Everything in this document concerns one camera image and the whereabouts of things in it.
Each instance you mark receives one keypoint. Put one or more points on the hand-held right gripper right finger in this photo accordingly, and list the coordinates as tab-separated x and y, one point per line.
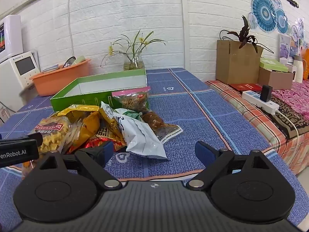
204	153

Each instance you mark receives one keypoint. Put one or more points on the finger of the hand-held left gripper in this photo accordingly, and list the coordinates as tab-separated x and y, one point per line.
36	140

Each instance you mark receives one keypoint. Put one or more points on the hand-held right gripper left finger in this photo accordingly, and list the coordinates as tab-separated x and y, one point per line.
107	152

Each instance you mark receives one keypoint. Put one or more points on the red snack packet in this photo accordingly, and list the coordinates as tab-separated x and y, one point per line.
96	140

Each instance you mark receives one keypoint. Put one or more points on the white green snack packet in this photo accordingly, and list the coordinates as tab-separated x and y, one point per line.
142	142

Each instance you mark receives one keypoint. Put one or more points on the small white printed packet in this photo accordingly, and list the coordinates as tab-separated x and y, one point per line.
106	108

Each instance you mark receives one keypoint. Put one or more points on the green cardboard box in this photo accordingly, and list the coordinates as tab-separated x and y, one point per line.
72	99

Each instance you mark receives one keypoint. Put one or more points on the clear brown snack packet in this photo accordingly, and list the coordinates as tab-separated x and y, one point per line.
157	123

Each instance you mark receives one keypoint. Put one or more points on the clear pink-strip zip bag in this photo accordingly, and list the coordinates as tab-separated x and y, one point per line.
132	100

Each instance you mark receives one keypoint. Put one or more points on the blue checked tablecloth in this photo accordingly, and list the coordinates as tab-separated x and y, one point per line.
193	125

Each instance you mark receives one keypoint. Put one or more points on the plaid bed sheet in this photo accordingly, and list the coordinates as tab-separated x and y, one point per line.
253	120

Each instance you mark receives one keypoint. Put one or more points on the orange plastic basin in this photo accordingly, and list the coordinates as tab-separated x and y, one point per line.
58	82

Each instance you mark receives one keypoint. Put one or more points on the white appliance with screen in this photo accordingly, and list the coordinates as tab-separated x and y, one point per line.
14	77

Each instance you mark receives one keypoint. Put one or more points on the white power strip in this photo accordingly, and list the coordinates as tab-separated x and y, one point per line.
253	99

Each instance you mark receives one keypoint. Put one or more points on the flat colourful tin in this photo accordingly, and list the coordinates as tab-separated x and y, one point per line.
52	68

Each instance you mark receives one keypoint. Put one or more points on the red booklet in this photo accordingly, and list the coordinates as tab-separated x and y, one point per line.
245	87

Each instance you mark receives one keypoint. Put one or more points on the metal bowl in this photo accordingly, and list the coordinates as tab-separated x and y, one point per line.
69	62

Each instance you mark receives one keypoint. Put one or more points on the black charger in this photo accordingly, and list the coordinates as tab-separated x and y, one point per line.
266	93

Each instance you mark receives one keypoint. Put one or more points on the pale green container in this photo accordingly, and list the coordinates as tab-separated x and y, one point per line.
80	60

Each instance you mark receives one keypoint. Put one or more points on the glass vase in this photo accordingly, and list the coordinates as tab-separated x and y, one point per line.
134	64

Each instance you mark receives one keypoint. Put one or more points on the leopard print cloth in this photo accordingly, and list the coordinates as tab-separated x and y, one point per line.
289	116

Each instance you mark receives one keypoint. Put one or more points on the large cardboard box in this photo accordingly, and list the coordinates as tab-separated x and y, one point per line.
236	62

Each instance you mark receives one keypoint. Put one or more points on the small cardboard box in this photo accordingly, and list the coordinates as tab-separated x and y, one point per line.
275	79

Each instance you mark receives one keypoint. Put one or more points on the white water purifier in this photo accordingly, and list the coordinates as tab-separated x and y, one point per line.
10	36

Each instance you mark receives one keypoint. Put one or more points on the pink floral blanket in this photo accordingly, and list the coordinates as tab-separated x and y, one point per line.
297	96

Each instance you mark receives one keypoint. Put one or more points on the yellow-flowered plant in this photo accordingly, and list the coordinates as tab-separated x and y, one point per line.
135	43

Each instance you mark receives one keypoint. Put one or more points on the light green flat box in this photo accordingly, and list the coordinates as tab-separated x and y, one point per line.
274	65

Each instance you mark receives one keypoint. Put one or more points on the purple leafy plant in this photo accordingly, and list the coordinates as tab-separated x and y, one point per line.
245	35

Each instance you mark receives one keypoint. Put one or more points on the white thermos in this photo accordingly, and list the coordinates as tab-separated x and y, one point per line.
298	70

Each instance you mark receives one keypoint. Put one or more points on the picture card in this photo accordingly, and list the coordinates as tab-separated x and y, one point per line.
286	46

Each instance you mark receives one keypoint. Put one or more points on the small pale paper fan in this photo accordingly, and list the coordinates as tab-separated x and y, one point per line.
295	31
277	3
253	19

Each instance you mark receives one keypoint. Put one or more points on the medium blue paper fan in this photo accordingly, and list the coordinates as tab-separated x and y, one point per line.
282	21

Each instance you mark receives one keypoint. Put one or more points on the large blue paper fan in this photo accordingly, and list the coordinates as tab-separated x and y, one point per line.
264	12

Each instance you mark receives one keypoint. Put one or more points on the black wall sign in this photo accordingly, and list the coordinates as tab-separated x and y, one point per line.
292	2

